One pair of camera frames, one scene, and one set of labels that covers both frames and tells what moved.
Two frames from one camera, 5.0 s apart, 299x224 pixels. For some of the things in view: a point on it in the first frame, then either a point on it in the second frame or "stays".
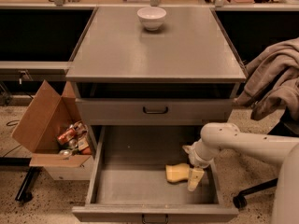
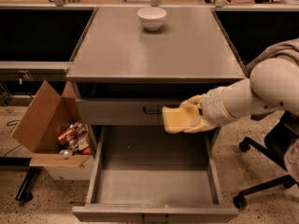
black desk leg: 24,193 stays
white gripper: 197,157 -> 213,105
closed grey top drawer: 154,111 stays
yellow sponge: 177,172 -> 177,119
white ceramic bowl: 151,18 stays
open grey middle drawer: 128,181 stays
